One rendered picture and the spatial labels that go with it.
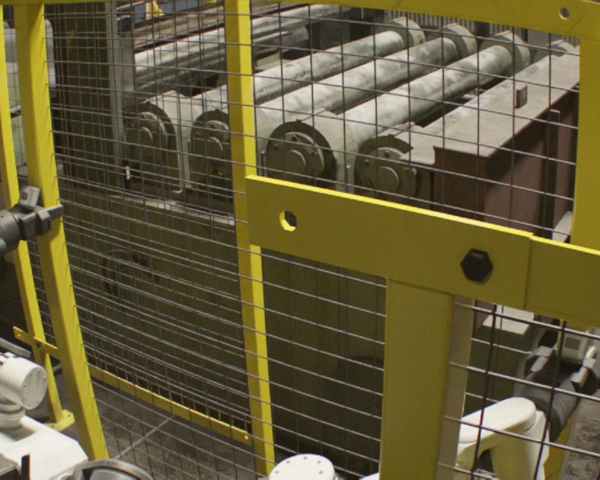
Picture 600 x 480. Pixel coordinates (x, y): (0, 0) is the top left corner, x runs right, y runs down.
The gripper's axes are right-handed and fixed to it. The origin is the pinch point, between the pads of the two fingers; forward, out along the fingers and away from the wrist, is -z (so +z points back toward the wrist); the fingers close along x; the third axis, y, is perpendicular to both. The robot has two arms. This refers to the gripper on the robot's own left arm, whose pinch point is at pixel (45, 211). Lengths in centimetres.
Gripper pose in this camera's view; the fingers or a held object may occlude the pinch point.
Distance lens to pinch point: 180.0
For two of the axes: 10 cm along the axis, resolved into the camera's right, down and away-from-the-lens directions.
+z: -5.6, 3.5, -7.5
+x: 8.2, 2.0, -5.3
